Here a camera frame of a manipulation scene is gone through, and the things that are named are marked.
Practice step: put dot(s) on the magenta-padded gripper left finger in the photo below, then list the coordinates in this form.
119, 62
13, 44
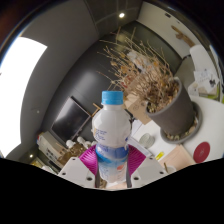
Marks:
88, 161

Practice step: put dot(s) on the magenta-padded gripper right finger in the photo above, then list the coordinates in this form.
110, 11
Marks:
137, 160

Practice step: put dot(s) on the blue-capped plastic drink bottle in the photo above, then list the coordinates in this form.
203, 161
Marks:
111, 133

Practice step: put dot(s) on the small white bowl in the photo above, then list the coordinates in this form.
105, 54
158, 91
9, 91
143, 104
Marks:
146, 140

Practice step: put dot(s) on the yellow packet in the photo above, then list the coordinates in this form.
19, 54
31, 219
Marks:
159, 156

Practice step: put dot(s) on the white plaster figure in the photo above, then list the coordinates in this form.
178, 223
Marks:
70, 143

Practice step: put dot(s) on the thin stirring stick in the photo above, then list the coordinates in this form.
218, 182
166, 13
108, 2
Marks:
165, 166

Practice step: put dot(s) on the white cabinet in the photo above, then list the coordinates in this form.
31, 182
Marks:
48, 148

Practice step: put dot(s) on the brown cardboard box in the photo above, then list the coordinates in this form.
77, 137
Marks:
136, 108

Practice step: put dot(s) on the dry plant in grey pot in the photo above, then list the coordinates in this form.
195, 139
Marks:
173, 111

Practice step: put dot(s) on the flat round red coaster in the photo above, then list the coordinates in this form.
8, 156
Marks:
202, 152

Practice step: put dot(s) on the long ceiling light strip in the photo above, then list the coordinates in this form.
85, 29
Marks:
20, 93

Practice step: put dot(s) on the loose white papers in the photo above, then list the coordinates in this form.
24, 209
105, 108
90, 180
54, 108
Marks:
206, 80

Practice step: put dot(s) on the white plastic chair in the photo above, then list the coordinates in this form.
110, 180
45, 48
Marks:
201, 56

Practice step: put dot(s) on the brown wooden figure statue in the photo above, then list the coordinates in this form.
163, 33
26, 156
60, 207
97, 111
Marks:
183, 35

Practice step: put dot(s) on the round ceiling spotlight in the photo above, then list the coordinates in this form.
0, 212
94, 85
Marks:
121, 15

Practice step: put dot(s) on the black wall screen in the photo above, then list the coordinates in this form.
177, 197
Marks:
70, 120

